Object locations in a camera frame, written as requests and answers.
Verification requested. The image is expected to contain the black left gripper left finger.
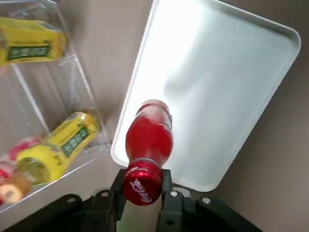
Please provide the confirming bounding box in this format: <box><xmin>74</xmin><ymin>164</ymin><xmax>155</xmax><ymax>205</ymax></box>
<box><xmin>0</xmin><ymin>169</ymin><xmax>128</xmax><ymax>232</ymax></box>

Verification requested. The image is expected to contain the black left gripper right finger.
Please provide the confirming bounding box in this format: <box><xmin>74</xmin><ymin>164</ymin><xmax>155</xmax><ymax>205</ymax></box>
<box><xmin>156</xmin><ymin>169</ymin><xmax>264</xmax><ymax>232</ymax></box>

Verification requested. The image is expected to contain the red cola bottle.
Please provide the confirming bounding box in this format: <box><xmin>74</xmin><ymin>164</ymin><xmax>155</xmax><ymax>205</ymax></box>
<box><xmin>122</xmin><ymin>99</ymin><xmax>174</xmax><ymax>206</ymax></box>

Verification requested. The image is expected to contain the white rectangular tray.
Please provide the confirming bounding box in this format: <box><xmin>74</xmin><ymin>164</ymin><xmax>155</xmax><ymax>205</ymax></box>
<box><xmin>110</xmin><ymin>0</ymin><xmax>302</xmax><ymax>193</ymax></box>

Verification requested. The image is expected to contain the clear acrylic bottle shelf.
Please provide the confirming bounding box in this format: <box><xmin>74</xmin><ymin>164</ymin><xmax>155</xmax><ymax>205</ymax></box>
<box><xmin>0</xmin><ymin>0</ymin><xmax>114</xmax><ymax>213</ymax></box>

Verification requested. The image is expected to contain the yellow tea bottle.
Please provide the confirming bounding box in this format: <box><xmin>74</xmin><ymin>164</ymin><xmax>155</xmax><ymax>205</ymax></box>
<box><xmin>0</xmin><ymin>16</ymin><xmax>68</xmax><ymax>66</ymax></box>
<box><xmin>16</xmin><ymin>111</ymin><xmax>102</xmax><ymax>187</ymax></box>

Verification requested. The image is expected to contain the orange tea bottle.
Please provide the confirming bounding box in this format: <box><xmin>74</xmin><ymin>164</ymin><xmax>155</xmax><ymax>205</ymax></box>
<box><xmin>0</xmin><ymin>136</ymin><xmax>43</xmax><ymax>206</ymax></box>

